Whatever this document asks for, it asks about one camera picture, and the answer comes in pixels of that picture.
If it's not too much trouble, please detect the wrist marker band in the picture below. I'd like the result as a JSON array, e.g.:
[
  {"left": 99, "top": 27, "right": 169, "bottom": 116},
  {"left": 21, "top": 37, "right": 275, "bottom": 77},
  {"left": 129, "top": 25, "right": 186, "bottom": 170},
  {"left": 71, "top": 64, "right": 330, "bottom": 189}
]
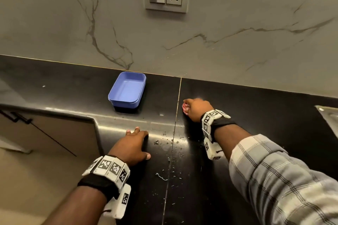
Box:
[
  {"left": 77, "top": 155, "right": 131, "bottom": 203},
  {"left": 200, "top": 109, "right": 237, "bottom": 142}
]

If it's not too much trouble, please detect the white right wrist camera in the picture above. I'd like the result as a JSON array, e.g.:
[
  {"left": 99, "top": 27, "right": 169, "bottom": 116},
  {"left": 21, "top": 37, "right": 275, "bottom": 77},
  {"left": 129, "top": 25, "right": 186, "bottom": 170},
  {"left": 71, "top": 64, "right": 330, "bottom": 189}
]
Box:
[{"left": 203, "top": 137, "right": 225, "bottom": 161}]

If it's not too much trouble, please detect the steel sink with drainboard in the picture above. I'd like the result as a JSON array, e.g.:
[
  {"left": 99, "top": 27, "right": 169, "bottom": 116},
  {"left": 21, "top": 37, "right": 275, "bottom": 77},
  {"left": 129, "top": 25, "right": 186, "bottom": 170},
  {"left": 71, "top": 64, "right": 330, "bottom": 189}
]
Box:
[{"left": 314, "top": 105, "right": 338, "bottom": 138}]

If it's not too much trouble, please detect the person's left forearm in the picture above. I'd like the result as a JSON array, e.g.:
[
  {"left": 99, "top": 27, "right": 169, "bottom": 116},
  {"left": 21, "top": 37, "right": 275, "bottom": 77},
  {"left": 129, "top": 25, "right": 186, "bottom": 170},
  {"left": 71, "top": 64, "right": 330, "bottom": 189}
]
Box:
[{"left": 42, "top": 186, "right": 107, "bottom": 225}]

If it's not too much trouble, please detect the person's right forearm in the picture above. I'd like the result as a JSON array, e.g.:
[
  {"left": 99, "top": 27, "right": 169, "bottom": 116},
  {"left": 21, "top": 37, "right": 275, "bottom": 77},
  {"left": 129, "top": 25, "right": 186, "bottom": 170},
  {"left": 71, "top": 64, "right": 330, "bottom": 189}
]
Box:
[{"left": 214, "top": 124, "right": 251, "bottom": 161}]

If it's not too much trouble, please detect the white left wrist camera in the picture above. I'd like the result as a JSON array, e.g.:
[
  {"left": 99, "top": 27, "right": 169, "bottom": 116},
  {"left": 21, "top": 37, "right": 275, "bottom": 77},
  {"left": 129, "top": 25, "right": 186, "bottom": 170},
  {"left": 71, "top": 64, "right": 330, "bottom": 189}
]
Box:
[{"left": 103, "top": 184, "right": 132, "bottom": 219}]

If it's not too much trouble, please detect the blue rectangular tray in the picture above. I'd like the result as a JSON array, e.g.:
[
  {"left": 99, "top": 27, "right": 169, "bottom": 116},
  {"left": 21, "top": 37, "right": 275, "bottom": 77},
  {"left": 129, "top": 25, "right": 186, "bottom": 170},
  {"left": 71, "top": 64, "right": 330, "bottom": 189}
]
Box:
[{"left": 108, "top": 71, "right": 147, "bottom": 109}]

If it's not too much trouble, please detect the striped shirt sleeve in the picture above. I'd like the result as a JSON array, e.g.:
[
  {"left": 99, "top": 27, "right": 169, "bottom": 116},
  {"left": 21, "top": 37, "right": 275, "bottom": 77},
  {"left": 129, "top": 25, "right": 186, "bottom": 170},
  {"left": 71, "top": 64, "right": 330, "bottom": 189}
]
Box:
[{"left": 229, "top": 134, "right": 338, "bottom": 225}]

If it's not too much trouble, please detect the left wrist marker band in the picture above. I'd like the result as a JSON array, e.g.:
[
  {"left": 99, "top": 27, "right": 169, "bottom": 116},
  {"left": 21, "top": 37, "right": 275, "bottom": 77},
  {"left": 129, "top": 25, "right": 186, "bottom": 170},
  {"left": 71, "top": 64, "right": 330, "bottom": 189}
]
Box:
[{"left": 77, "top": 155, "right": 131, "bottom": 203}]

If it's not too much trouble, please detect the person's left hand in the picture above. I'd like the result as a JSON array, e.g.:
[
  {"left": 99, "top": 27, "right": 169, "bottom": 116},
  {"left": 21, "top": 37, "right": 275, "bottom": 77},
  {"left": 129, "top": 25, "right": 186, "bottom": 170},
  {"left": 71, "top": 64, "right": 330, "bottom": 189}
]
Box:
[{"left": 108, "top": 127, "right": 151, "bottom": 167}]

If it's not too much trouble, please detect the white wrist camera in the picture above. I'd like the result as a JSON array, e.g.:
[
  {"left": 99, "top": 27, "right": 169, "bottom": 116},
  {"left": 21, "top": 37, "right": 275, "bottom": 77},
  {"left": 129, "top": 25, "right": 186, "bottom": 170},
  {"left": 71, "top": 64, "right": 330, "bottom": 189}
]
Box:
[
  {"left": 103, "top": 184, "right": 132, "bottom": 219},
  {"left": 203, "top": 137, "right": 225, "bottom": 161}
]

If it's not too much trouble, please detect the right wrist marker band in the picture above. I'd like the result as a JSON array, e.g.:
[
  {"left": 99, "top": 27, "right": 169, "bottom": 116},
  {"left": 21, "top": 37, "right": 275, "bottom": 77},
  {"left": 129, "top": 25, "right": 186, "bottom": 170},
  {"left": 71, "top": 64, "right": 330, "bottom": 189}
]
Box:
[{"left": 200, "top": 109, "right": 237, "bottom": 142}]

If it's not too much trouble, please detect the person's right hand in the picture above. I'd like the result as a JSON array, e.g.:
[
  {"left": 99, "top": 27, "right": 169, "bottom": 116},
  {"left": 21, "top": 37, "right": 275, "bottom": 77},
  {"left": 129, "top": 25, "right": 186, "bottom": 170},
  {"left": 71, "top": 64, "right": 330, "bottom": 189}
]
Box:
[{"left": 182, "top": 98, "right": 214, "bottom": 123}]

